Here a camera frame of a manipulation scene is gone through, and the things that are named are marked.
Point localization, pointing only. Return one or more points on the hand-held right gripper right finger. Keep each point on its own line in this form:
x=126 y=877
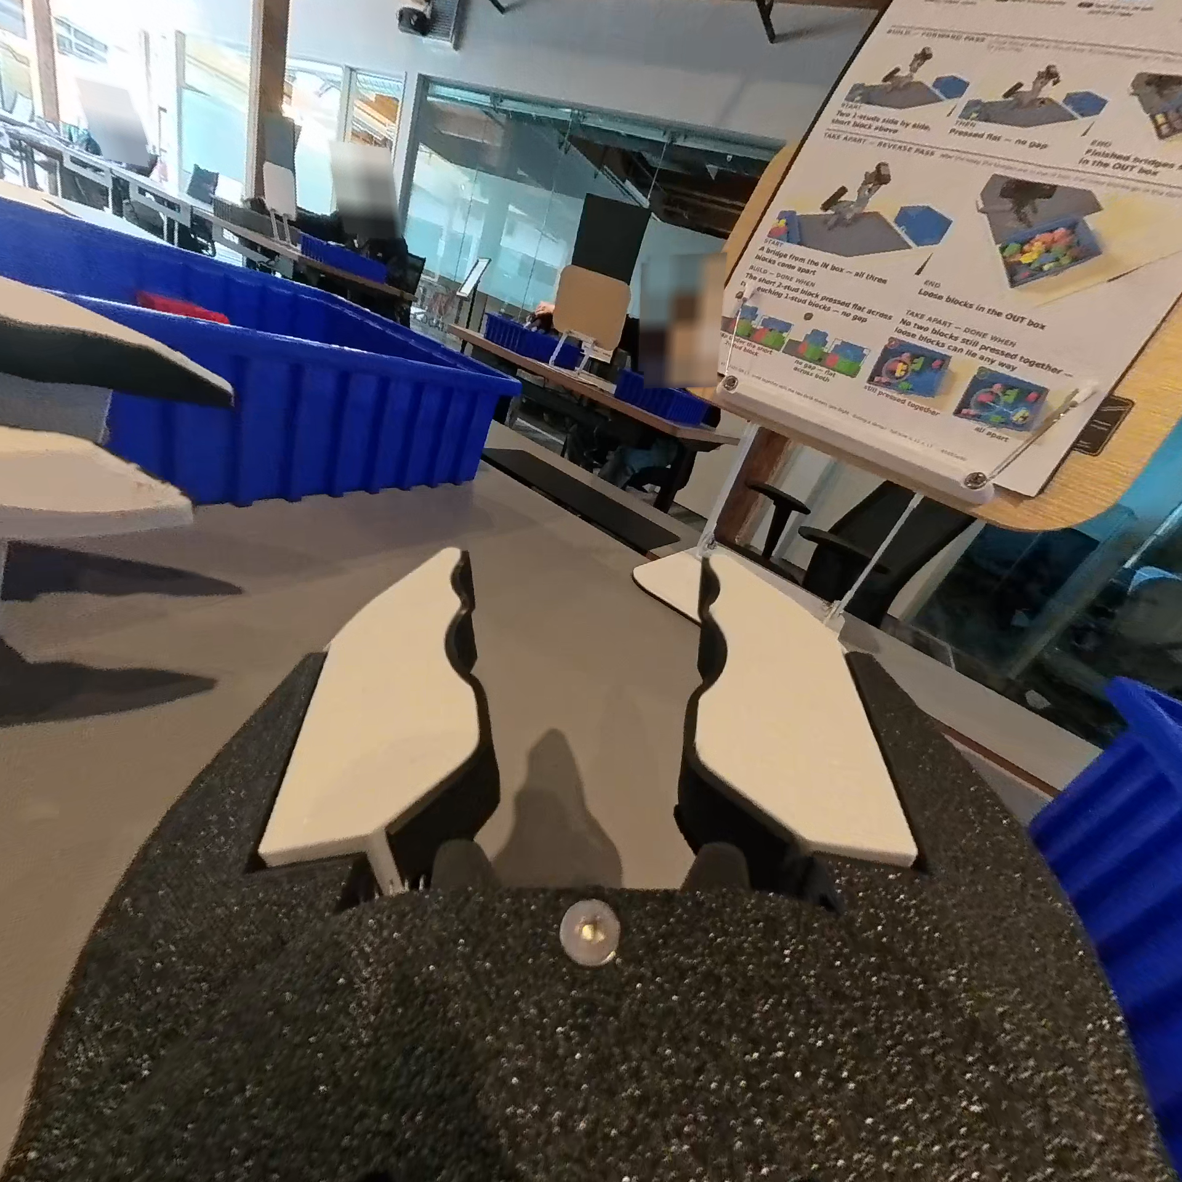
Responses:
x=793 y=739

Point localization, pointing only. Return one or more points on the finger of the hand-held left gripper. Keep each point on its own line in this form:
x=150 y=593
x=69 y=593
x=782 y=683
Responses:
x=73 y=310
x=83 y=490

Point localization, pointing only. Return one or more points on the wooden office table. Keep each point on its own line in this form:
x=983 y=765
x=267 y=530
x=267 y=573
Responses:
x=591 y=375

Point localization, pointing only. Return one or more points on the wooden post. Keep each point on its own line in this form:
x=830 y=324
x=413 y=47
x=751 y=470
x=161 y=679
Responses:
x=747 y=480

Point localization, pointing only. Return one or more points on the black office chair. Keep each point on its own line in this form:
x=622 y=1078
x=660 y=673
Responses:
x=886 y=545

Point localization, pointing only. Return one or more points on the red mega block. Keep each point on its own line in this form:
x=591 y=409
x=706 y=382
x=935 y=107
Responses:
x=184 y=310

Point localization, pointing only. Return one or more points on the printed instruction sheet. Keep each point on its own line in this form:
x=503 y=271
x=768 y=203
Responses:
x=923 y=231

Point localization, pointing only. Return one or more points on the ceiling security camera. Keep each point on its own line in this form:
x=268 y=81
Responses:
x=429 y=19

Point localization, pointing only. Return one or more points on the blue plastic bin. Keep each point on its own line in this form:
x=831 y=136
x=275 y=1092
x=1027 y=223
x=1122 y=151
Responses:
x=1125 y=831
x=522 y=337
x=350 y=416
x=664 y=401

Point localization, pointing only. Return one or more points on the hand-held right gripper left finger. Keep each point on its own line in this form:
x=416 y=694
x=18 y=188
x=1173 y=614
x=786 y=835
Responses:
x=387 y=729

